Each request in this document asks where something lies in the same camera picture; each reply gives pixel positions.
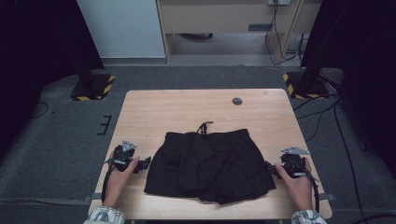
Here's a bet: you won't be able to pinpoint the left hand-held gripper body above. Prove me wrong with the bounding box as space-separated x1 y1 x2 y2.
105 139 138 173

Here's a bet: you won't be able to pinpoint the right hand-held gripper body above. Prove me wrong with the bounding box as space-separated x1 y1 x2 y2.
279 146 312 179

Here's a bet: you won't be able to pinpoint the black pants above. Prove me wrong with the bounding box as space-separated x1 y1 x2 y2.
143 120 277 206

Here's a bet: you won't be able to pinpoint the person's left hand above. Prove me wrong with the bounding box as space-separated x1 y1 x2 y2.
103 155 141 209

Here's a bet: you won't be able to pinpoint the person's right hand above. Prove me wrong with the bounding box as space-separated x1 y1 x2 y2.
275 158 314 212

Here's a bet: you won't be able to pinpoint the black floor tape mark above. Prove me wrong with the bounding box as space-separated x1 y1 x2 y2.
96 115 113 136

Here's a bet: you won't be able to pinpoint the grey tape strip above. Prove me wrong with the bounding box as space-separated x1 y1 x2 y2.
318 192 337 202
83 192 104 202

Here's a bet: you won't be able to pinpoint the black stand with striped base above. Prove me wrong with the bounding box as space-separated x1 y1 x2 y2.
69 55 117 102
282 66 331 100

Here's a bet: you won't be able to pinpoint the black curtain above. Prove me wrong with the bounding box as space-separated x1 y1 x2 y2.
300 0 396 179
0 0 106 158

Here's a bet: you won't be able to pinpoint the white cabinet panel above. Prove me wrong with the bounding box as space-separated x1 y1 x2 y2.
76 0 167 60

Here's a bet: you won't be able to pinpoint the light wooden desk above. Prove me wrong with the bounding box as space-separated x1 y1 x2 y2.
155 0 323 65

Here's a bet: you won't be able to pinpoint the right hand-held gripper black cable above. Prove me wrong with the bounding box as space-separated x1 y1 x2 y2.
292 160 321 214

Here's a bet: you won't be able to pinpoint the hand-held gripper black cable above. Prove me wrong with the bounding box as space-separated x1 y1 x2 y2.
292 160 321 214
100 161 117 203

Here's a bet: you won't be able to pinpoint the left hand-held gripper black cable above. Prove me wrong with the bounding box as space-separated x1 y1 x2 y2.
100 161 117 203

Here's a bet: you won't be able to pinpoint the long black floor cable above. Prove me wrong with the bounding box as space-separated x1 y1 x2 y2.
332 99 370 224

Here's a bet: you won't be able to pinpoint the thin black floor cable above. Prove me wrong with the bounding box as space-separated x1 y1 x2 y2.
30 101 50 120

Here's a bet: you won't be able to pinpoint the black hanging cables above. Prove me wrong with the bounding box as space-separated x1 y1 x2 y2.
263 0 305 67

